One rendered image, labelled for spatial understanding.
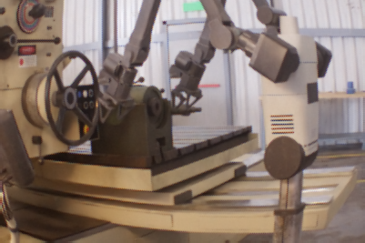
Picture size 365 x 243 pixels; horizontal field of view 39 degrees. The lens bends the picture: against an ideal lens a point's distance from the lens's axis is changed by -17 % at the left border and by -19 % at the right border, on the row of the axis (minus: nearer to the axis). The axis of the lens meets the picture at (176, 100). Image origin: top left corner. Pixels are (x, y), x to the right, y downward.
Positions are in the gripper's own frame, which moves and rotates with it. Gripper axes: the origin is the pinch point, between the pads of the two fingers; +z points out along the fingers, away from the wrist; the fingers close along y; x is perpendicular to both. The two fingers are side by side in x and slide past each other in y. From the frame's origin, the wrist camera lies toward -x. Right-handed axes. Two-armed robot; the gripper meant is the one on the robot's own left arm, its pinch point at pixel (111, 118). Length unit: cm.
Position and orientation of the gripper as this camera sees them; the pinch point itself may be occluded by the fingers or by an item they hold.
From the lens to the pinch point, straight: 213.6
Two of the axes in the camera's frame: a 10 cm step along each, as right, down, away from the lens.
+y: -5.4, 0.8, -8.4
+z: -3.7, 8.7, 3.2
